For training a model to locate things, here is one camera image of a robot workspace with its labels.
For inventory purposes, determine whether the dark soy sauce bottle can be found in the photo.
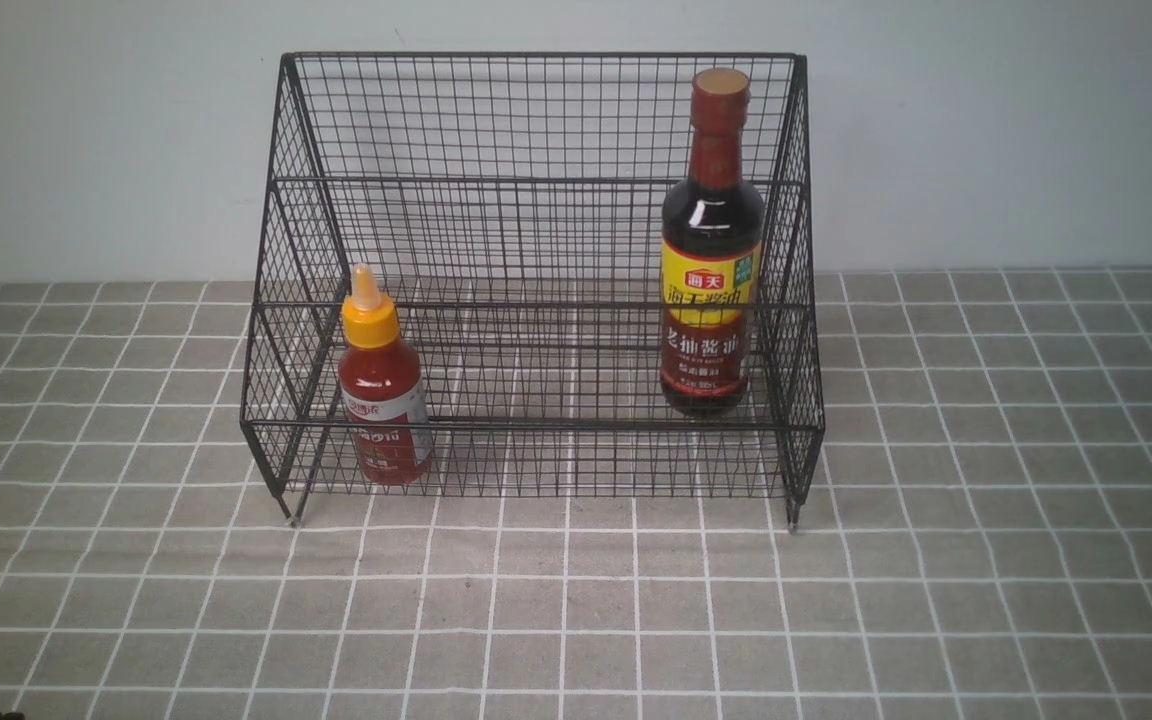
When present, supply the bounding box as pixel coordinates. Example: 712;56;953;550
659;68;764;416

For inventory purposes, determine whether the red sauce bottle yellow cap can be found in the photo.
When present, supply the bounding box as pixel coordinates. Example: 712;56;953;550
338;264;434;486

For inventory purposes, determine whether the grey checkered tablecloth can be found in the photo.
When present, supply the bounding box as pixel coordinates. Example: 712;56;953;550
0;268;1152;719

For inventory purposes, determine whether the black wire mesh shelf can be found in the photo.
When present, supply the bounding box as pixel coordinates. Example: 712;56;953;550
238;51;826;526

